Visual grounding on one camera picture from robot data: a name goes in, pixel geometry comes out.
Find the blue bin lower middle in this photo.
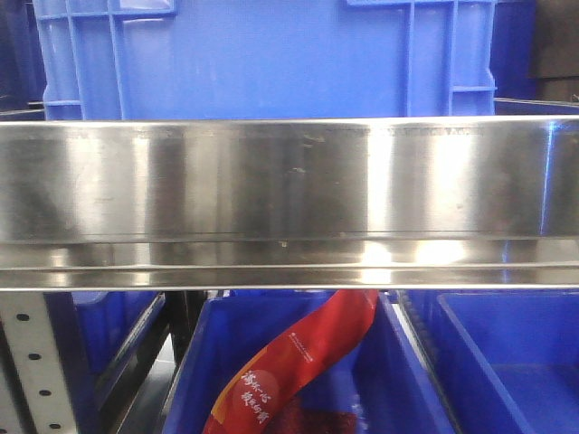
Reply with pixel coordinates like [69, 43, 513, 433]
[162, 290, 453, 433]

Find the blue bin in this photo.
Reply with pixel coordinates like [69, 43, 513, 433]
[162, 290, 453, 433]
[403, 290, 578, 433]
[72, 290, 167, 407]

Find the blue bin lower left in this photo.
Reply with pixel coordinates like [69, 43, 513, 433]
[72, 290, 167, 407]

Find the blue bin lower right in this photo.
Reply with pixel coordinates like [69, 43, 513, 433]
[403, 290, 578, 433]

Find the red snack bag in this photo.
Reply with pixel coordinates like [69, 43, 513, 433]
[203, 289, 379, 433]

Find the large blue crate upper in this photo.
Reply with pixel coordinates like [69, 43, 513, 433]
[33, 1, 495, 119]

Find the perforated grey shelf upright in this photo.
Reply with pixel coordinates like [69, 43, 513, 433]
[1, 292, 78, 433]

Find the stainless steel shelf rail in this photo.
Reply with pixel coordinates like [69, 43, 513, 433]
[1, 116, 578, 291]

